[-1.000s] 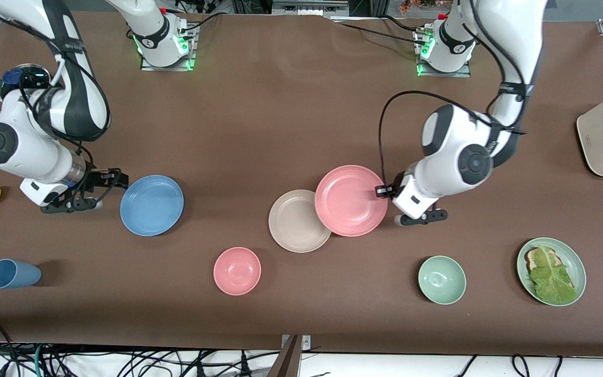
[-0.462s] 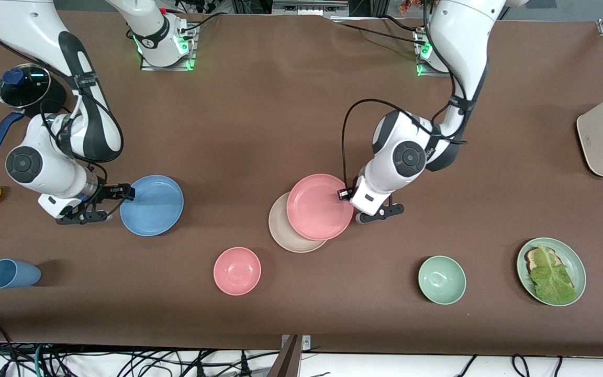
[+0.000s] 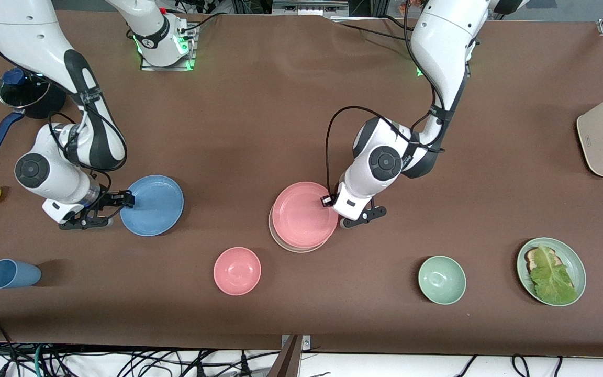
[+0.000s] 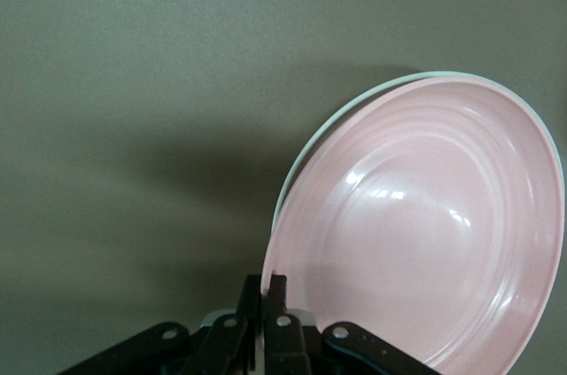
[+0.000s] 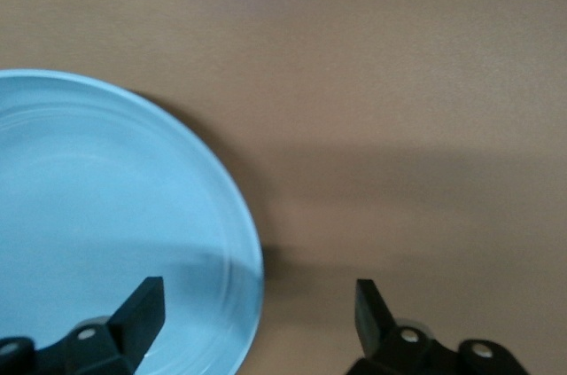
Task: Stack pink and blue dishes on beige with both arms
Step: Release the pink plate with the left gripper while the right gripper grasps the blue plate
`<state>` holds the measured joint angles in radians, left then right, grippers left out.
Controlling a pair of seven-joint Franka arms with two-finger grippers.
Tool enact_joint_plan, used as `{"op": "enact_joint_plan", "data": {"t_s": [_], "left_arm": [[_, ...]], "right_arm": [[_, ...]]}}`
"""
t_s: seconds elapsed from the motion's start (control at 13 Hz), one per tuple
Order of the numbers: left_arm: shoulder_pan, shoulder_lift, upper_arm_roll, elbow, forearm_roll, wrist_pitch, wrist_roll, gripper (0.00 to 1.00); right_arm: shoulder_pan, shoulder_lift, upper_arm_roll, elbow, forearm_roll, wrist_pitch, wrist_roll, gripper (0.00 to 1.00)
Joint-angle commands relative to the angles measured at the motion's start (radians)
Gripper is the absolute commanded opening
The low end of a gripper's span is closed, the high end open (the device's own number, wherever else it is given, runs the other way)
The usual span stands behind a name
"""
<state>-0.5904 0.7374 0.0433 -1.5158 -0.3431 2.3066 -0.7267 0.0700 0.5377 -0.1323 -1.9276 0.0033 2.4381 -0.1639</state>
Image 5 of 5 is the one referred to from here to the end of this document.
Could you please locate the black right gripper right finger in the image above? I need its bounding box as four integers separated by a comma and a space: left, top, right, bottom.
345, 278, 528, 375

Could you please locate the blue plate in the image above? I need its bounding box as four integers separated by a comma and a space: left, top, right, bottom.
0, 67, 266, 375

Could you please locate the brown table cover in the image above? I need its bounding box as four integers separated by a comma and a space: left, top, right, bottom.
0, 0, 567, 375

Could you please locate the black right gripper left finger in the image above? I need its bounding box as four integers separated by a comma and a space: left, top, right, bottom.
0, 276, 166, 375

